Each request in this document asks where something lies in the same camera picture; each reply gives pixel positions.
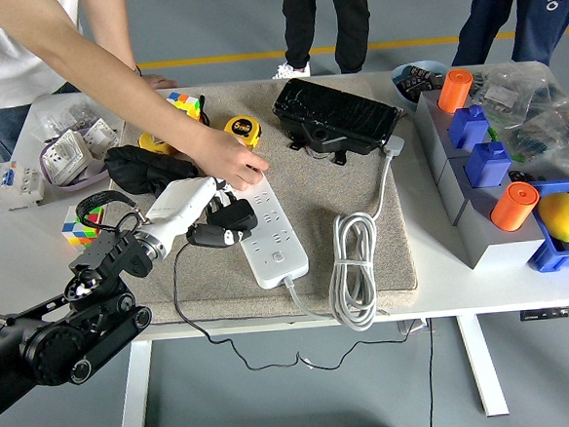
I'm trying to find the person's right hand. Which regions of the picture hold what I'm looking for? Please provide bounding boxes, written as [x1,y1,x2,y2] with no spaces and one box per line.
[188,124,272,194]

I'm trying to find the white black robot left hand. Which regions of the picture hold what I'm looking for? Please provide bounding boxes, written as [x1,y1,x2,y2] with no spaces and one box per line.
[140,174,248,256]

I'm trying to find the person's left hand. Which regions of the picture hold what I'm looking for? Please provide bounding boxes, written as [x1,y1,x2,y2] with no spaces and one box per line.
[140,71,179,92]

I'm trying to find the black plug adapter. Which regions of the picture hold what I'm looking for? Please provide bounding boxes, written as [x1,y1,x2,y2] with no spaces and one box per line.
[205,198,260,237]

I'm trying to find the thin black adapter cord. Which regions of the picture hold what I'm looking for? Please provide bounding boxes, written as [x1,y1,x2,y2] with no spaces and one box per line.
[169,223,423,382]

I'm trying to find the white power strip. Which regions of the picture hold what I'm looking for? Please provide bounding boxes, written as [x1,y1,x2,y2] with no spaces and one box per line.
[236,177,312,291]

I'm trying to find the large Rubik's cube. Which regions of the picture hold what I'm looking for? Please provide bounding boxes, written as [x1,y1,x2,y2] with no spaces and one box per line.
[166,90,205,125]

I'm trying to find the yellow tape measure round label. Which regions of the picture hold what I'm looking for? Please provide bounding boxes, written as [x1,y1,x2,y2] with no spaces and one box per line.
[222,113,265,153]

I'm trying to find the black cloth bag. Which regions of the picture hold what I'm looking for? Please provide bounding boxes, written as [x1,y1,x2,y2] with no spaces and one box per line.
[102,139,201,198]

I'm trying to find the yellow tape measure black clip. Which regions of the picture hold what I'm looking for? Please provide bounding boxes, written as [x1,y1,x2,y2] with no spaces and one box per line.
[136,130,176,157]

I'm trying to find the grey-brown mat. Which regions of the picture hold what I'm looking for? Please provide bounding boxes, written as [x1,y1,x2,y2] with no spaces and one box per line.
[69,70,422,333]

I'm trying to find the lavender bowl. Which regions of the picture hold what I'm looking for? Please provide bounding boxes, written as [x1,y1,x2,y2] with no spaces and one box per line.
[37,132,113,192]

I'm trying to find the clear bag of parts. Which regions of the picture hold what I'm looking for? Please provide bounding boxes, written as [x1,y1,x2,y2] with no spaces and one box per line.
[37,98,109,143]

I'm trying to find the small Rubik's cube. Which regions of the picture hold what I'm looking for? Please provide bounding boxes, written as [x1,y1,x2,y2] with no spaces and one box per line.
[60,204,108,250]

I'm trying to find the black table control panel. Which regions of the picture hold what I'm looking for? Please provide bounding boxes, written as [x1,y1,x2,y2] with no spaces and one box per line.
[518,305,569,323]

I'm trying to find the black ribbed device case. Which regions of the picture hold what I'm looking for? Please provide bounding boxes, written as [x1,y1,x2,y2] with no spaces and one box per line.
[269,70,408,170]

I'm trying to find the white table leg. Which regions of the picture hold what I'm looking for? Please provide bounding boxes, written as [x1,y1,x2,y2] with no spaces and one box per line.
[455,313,511,420]
[111,339,159,427]

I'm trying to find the bystander person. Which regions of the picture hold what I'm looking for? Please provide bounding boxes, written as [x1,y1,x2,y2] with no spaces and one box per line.
[446,0,569,74]
[267,0,382,81]

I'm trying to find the blue storage bin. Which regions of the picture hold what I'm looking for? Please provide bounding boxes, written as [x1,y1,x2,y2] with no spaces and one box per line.
[520,178,569,275]

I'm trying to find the white circuit breaker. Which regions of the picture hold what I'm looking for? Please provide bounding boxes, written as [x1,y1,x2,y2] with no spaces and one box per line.
[0,159,47,214]

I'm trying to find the light blue bowl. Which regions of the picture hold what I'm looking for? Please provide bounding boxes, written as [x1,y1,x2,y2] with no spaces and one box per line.
[390,58,454,109]

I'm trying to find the yellow lemon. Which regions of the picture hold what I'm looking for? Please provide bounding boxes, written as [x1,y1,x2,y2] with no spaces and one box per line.
[536,192,569,246]

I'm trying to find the grey block holder box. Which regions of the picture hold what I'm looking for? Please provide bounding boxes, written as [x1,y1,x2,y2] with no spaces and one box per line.
[412,82,548,274]

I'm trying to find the dark circuit boards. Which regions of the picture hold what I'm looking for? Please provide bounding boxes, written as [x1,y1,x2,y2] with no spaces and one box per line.
[395,62,448,96]

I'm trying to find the orange cylinder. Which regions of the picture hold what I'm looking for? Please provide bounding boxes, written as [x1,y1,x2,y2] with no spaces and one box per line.
[487,180,543,234]
[435,66,476,115]

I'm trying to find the blue plastic block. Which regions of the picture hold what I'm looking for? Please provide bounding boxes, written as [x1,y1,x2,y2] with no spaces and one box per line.
[446,103,494,152]
[463,140,514,191]

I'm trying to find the clear bag of components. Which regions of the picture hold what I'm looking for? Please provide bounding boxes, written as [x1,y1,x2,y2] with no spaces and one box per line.
[469,58,569,131]
[496,104,569,184]

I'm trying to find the black tape measure strap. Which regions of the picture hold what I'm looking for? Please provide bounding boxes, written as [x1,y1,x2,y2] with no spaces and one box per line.
[196,94,212,128]

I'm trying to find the white wall socket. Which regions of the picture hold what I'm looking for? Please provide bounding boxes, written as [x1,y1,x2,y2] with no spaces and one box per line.
[42,128,93,186]
[81,116,121,158]

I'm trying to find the white power strip cable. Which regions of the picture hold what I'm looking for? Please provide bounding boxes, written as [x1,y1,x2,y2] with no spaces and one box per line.
[274,135,419,339]

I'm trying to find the hanging black cable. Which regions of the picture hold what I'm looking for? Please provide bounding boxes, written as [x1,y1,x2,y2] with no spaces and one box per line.
[421,318,442,427]

